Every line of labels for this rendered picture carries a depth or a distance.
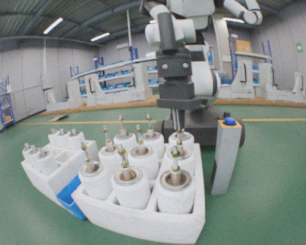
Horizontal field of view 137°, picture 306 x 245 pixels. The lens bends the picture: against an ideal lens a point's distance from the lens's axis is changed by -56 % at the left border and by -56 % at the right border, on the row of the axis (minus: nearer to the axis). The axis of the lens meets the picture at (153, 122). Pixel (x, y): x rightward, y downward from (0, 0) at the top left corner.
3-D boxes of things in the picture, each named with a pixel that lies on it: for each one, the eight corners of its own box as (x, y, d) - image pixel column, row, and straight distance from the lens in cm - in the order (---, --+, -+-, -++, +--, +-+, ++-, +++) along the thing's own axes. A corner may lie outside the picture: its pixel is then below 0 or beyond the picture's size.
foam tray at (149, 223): (126, 169, 79) (119, 142, 70) (196, 173, 72) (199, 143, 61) (91, 223, 60) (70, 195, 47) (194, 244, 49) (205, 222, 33)
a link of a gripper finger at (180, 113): (177, 131, 36) (176, 107, 34) (182, 126, 38) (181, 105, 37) (182, 131, 35) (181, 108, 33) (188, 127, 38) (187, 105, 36)
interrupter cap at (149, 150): (126, 152, 45) (126, 151, 45) (144, 145, 48) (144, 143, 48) (139, 162, 39) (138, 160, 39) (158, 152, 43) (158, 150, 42)
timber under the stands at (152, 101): (58, 109, 570) (57, 107, 570) (300, 101, 488) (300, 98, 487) (41, 115, 528) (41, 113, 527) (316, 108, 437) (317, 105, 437)
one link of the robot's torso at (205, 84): (186, 101, 74) (182, 51, 107) (217, 101, 76) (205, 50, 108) (184, 83, 62) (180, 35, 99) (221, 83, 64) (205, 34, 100)
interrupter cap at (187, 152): (178, 164, 37) (178, 162, 36) (161, 154, 41) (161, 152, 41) (196, 153, 41) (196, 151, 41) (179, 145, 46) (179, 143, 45)
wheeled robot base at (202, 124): (172, 118, 146) (170, 88, 140) (219, 118, 148) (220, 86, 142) (160, 149, 88) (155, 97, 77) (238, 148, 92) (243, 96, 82)
